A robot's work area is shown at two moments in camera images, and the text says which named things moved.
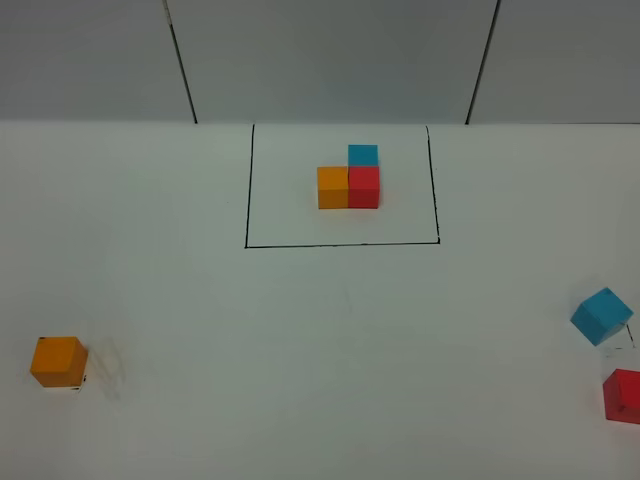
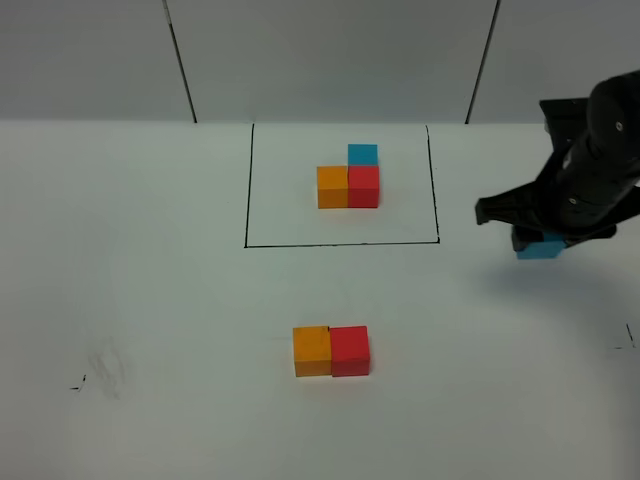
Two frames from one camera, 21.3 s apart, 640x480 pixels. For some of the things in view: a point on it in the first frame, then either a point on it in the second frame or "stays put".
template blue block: [360, 155] stays put
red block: [622, 396] -> [349, 349]
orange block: [58, 361] -> [312, 351]
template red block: [363, 187] stays put
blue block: [602, 317] -> [552, 247]
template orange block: [333, 187] stays put
